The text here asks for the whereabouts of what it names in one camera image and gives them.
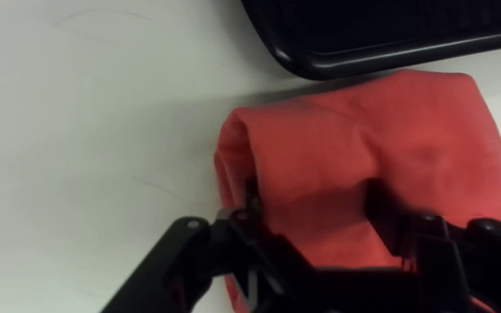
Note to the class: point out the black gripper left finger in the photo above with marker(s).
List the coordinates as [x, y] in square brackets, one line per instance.
[204, 255]

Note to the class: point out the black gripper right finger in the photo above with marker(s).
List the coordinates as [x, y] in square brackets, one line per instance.
[459, 267]

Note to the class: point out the red cloth shirt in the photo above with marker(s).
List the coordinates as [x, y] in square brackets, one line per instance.
[343, 145]

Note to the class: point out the black grill tray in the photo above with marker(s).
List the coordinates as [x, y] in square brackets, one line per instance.
[378, 28]

